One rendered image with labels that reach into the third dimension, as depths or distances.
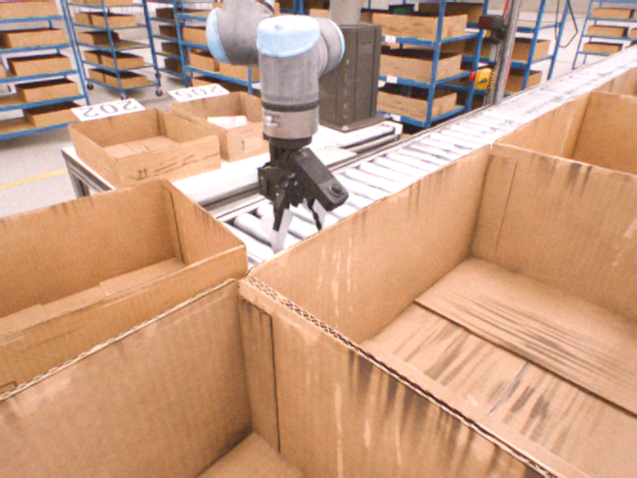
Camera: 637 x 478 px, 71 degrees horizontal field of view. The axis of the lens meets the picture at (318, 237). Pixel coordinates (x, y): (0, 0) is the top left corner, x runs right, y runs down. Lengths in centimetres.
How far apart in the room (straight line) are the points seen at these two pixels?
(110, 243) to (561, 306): 70
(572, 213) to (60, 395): 53
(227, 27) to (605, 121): 68
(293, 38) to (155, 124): 100
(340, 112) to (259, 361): 137
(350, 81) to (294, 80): 95
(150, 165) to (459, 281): 85
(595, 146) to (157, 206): 80
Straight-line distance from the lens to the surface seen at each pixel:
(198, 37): 403
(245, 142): 137
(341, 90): 163
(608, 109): 97
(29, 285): 86
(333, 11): 167
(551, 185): 59
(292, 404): 35
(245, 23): 85
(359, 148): 156
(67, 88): 441
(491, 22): 199
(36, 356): 58
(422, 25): 253
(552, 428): 48
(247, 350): 35
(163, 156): 123
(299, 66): 69
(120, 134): 159
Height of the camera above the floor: 123
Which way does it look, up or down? 31 degrees down
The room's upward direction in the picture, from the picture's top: straight up
